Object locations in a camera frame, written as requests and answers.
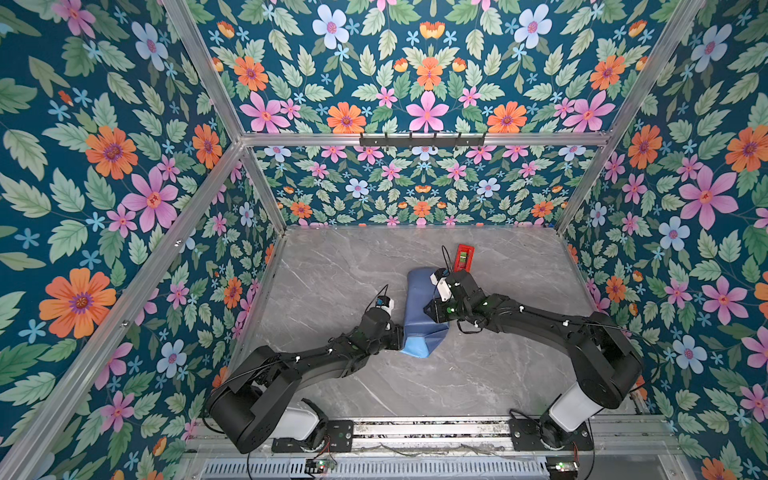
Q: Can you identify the light blue wrapping paper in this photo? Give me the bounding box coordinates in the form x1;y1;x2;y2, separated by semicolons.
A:
401;267;449;358

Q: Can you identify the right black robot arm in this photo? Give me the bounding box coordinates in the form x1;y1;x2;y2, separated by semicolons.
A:
425;268;643;436

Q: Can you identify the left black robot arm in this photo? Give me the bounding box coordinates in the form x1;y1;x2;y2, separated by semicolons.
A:
205;295;404;454

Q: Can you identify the red tape dispenser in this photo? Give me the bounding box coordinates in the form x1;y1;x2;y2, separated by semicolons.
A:
453;244;475;272

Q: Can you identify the white ventilation grille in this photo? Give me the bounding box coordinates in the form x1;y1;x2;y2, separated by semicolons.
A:
201;457;549;479

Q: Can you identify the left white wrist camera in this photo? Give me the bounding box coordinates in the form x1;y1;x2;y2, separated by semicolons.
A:
374;295;395;315

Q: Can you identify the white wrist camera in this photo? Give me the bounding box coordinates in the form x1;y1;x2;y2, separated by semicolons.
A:
374;295;395;315
430;268;452;302

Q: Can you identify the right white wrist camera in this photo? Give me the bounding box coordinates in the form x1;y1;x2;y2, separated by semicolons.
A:
430;268;452;302

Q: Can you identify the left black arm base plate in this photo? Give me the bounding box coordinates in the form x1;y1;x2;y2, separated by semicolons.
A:
271;420;355;454

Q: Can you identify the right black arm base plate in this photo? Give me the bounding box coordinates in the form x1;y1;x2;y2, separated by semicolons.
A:
508;417;594;451

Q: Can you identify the black hook rail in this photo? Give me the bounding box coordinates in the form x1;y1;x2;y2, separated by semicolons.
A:
358;133;486;149

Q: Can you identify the aluminium front mounting rail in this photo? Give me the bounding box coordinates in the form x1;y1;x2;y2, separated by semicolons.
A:
179;415;682;457

